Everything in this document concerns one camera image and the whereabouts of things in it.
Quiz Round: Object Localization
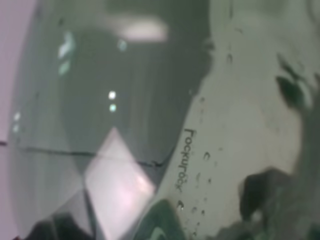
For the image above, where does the green transparent water bottle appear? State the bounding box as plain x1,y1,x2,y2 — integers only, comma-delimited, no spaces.
9,0,320,240

